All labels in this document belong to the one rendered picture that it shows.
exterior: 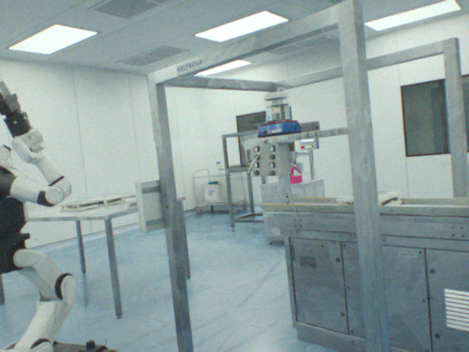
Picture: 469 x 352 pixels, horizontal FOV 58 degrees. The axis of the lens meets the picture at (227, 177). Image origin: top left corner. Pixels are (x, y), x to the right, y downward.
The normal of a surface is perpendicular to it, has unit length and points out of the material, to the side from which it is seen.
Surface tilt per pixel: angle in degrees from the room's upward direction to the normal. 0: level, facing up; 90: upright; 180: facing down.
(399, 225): 90
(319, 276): 90
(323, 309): 91
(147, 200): 90
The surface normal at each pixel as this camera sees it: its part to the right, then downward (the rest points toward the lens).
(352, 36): -0.71, 0.11
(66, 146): 0.79, -0.05
